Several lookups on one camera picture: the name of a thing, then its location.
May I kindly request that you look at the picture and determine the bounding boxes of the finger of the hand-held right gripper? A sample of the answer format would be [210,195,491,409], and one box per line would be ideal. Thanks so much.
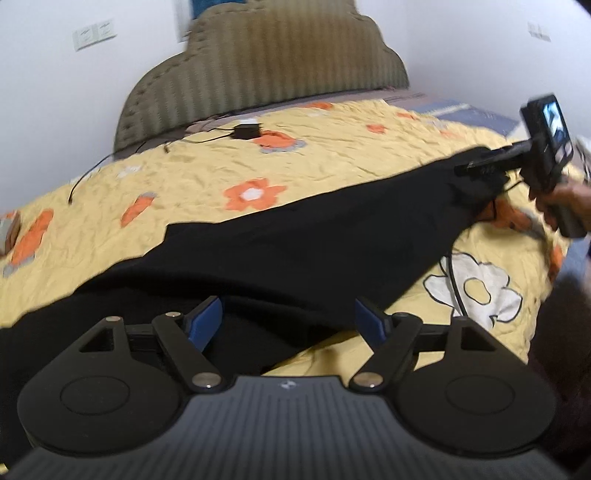
[454,165,509,177]
[467,140,537,168]

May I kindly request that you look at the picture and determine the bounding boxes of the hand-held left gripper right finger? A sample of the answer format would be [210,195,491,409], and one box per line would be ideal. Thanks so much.
[348,296,504,394]

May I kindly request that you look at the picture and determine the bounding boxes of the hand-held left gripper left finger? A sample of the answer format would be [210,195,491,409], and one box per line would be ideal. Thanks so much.
[78,295,226,394]

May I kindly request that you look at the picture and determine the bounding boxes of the black pants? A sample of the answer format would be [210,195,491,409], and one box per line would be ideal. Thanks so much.
[0,145,509,467]

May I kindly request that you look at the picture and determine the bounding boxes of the person's right hand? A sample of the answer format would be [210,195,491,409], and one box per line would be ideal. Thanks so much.
[529,178,591,230]

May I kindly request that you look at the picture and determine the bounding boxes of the blue striped bed sheet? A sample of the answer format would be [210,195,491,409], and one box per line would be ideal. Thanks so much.
[424,99,523,136]

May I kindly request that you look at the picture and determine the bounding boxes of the yellow floral bedspread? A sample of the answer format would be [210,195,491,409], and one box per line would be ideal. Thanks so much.
[0,99,591,378]

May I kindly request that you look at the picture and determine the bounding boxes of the person's dark clothing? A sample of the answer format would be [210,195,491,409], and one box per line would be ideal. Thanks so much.
[526,272,591,477]

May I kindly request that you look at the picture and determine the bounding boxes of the small grey object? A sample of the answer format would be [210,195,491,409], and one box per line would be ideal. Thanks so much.
[0,214,22,256]

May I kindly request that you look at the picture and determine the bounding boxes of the olive padded headboard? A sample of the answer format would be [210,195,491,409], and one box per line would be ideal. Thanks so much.
[113,4,410,154]

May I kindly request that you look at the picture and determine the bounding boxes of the blue window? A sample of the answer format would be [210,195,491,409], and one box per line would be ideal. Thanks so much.
[191,0,246,20]

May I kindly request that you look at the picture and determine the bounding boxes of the thin charging cable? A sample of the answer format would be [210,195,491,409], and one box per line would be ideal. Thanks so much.
[67,140,149,205]

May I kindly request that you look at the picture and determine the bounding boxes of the white wall switch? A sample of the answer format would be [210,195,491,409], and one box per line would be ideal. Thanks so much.
[72,20,116,51]

